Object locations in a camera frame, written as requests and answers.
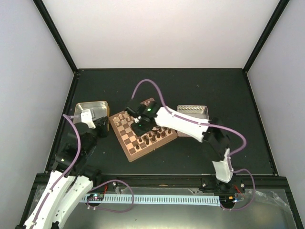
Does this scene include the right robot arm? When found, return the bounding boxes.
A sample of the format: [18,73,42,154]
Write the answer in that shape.
[126,106,234,192]

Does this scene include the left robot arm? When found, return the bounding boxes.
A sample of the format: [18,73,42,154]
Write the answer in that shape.
[16,115,109,229]

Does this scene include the white chess pieces row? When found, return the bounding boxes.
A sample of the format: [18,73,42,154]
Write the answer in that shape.
[112,113,132,127]

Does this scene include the wooden chess board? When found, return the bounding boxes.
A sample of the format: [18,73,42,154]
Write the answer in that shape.
[110,111,178,162]

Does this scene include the small circuit board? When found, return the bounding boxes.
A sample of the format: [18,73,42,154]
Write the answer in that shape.
[87,193,104,201]

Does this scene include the yellow-rimmed metal tin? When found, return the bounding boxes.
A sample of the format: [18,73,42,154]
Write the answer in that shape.
[73,101,110,129]

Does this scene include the pink-rimmed metal tin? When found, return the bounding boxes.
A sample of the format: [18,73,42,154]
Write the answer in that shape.
[176,104,209,138]

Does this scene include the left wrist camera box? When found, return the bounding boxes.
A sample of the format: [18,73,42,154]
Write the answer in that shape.
[80,109,96,129]

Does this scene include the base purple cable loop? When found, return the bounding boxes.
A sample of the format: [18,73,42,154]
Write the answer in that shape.
[86,179,134,212]

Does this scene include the light blue cable duct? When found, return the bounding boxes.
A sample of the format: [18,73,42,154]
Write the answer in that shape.
[80,194,220,207]

